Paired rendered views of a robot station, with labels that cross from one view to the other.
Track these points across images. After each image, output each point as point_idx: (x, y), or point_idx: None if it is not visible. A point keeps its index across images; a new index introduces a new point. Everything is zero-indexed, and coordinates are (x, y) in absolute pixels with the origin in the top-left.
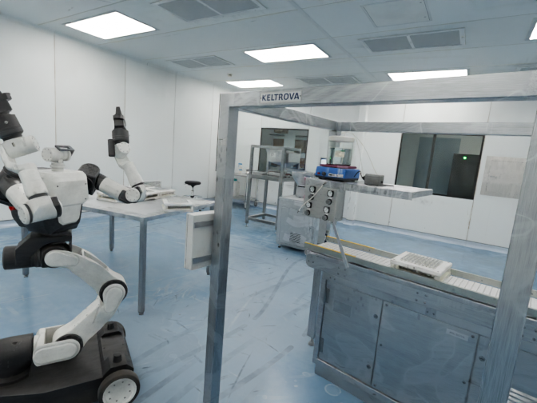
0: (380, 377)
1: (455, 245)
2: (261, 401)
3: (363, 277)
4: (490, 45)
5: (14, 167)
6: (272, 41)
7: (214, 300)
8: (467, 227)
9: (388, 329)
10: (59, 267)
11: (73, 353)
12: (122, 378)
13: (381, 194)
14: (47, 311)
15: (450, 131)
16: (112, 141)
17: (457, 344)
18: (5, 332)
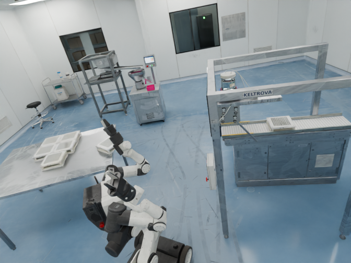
0: (271, 174)
1: (218, 75)
2: (234, 214)
3: (259, 140)
4: None
5: (144, 209)
6: None
7: (223, 193)
8: None
9: (272, 155)
10: (26, 226)
11: (157, 261)
12: (187, 251)
13: (265, 102)
14: (73, 254)
15: (280, 55)
16: (117, 144)
17: (303, 148)
18: None
